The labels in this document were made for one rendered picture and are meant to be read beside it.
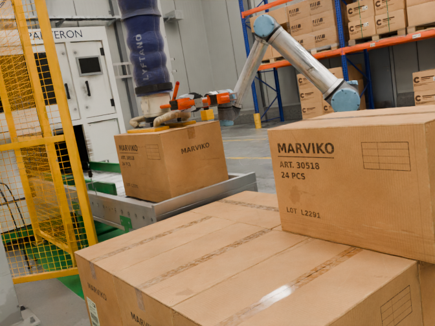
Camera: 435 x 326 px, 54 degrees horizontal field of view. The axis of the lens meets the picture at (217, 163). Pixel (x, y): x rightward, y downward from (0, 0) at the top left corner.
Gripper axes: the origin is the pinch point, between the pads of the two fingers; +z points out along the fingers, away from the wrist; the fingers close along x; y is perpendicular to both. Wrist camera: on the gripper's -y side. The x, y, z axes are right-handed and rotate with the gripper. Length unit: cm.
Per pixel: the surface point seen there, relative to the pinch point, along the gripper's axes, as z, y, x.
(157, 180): 19.4, 7.5, -39.2
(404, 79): -815, 324, -32
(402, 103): -800, 326, -86
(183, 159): 8.0, -4.5, -29.4
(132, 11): 10, 21, 54
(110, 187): 24, 65, -47
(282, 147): 20, -92, -19
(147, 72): 7.2, 20.4, 20.3
